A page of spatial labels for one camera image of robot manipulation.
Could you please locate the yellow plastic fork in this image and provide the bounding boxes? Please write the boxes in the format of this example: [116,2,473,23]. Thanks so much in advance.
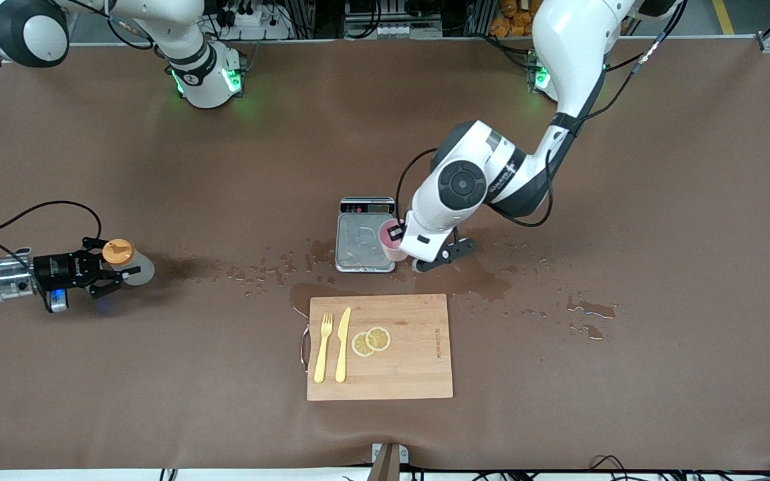
[313,313,334,384]

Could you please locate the silver digital kitchen scale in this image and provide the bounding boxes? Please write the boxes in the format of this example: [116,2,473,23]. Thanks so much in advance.
[335,196,397,273]

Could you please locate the wooden cutting board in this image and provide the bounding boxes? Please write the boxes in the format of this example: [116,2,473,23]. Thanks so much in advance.
[306,294,454,402]

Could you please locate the translucent sauce bottle orange cap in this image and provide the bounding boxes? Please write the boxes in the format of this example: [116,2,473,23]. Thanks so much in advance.
[102,238,156,287]

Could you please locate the yellow plastic knife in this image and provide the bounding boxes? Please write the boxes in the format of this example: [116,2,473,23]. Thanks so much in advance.
[335,307,352,383]

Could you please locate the brown table cover mat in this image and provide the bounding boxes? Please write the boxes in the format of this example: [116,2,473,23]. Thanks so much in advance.
[0,37,770,472]

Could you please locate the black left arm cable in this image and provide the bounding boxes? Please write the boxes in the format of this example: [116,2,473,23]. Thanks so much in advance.
[395,0,688,228]

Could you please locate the white socket strip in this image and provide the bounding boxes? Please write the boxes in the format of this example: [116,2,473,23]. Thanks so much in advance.
[377,24,443,39]

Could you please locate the orange packaged goods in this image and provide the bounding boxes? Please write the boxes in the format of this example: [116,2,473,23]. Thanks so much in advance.
[490,0,541,38]

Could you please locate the metal table edge bracket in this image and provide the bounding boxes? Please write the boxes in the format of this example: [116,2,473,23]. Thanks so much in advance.
[366,442,410,481]

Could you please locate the white power strip with plugs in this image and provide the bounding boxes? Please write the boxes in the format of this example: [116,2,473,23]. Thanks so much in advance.
[220,0,280,29]

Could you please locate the pink plastic cup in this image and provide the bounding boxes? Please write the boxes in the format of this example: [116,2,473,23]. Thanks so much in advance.
[378,218,410,263]

